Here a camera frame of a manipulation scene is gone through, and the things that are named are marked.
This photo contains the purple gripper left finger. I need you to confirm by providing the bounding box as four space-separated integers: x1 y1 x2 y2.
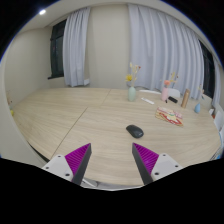
43 143 92 185

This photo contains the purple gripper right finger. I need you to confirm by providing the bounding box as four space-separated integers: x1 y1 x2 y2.
132 143 182 185

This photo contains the black computer mouse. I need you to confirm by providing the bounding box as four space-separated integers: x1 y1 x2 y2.
126 125 144 138

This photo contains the white remote control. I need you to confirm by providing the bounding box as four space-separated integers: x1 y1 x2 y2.
141 97 155 105

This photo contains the blue vase with flowers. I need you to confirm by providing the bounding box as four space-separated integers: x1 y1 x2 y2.
194 85 204 114

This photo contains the pink vase with flowers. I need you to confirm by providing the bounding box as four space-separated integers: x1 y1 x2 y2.
161 73 180 101

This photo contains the copper tumbler bottle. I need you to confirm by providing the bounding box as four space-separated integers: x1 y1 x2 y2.
181 89 190 108

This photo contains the green vase with flowers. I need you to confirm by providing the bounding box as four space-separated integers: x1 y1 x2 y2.
125 63 141 102

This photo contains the right white curtain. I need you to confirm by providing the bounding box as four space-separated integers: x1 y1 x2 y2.
128 4 204 99

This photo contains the white curtain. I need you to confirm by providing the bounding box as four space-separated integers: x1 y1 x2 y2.
128 4 204 99
63 7 90 87

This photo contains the right dark window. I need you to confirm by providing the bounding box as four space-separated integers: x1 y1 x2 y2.
200 42 215 98

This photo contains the dark window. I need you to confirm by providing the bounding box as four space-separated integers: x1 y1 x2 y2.
200 42 215 98
50 20 66 79

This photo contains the left dark window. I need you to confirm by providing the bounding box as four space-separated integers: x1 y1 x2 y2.
50 20 66 79

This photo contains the left white curtain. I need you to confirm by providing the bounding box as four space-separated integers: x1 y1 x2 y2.
63 7 90 87

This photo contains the ceiling light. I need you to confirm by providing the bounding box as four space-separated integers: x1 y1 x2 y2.
39 9 46 15

